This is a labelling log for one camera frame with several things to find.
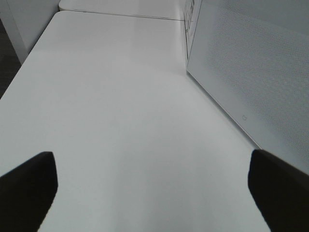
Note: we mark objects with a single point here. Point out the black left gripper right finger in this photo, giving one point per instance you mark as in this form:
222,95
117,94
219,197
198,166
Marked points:
280,192

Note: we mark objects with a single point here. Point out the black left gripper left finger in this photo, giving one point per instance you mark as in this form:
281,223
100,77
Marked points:
27,193

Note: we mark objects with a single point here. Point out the white microwave door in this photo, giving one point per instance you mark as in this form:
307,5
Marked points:
253,72

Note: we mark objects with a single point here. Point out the white microwave oven body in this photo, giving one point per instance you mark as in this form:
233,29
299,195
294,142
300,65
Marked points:
190,29

